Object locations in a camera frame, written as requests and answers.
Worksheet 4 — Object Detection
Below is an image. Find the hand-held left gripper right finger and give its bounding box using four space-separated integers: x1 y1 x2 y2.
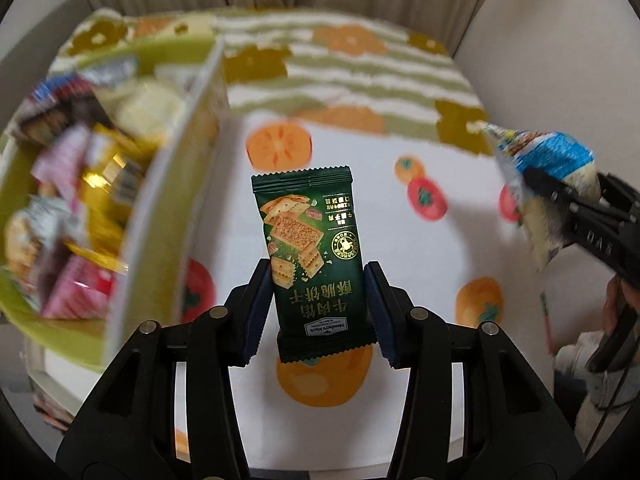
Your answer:
364 261 586 480

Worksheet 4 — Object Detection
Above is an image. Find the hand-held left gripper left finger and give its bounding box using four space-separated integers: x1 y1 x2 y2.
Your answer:
55 259 273 480

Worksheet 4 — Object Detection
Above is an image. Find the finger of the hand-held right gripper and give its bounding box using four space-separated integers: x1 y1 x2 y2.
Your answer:
562 201 640 288
521 165 632 221

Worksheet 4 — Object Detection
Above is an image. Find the blue and white snack packet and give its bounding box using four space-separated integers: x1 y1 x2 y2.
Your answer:
482 122 603 275

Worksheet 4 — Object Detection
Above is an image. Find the dark green cracker packet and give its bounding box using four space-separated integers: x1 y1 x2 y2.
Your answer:
250 165 378 365

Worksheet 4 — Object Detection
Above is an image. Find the green cardboard box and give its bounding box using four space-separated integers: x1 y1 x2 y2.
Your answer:
0 35 232 377

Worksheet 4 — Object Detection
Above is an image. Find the person's right forearm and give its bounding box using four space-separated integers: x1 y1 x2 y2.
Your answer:
554 329 640 443

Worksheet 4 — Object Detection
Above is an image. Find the person's right hand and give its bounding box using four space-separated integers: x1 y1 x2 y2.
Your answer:
601 276 627 333

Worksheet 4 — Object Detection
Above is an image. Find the persimmon print tablecloth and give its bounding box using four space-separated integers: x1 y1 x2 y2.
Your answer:
172 110 558 480

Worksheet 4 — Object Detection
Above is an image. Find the pile of assorted snack packets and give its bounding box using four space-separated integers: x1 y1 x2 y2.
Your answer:
2 55 188 321

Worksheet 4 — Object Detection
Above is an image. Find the striped floral blanket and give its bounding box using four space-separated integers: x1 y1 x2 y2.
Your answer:
47 7 496 156

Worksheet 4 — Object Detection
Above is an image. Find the thin black cable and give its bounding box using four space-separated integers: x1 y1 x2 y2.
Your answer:
582 370 633 458

